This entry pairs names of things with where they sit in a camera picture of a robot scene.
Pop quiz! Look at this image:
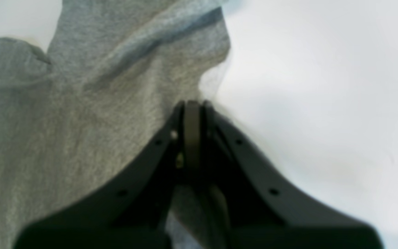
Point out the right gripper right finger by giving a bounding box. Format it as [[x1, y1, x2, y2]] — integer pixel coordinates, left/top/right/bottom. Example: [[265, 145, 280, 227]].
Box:
[[201, 101, 383, 249]]

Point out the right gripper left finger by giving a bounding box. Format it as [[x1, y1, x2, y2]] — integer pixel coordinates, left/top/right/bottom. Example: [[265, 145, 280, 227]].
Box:
[[14, 101, 199, 249]]

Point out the grey T-shirt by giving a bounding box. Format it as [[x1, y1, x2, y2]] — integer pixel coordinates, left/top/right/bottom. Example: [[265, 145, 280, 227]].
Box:
[[0, 0, 230, 249]]

